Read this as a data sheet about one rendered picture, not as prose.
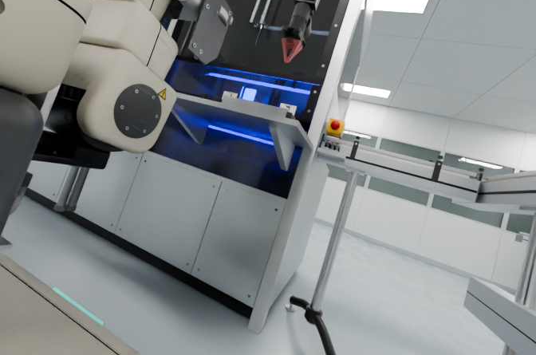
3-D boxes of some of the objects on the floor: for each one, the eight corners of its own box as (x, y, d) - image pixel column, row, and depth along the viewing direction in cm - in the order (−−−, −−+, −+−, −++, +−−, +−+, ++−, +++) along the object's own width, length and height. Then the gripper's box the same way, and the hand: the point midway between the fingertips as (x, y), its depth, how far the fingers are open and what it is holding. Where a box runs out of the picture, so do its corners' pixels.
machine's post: (251, 321, 117) (372, -67, 133) (263, 328, 115) (384, -67, 131) (246, 328, 111) (374, -80, 127) (258, 335, 109) (386, -81, 125)
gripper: (293, 29, 92) (281, 68, 91) (286, 9, 82) (273, 53, 81) (310, 31, 89) (298, 70, 88) (305, 11, 80) (292, 56, 79)
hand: (286, 60), depth 85 cm, fingers closed
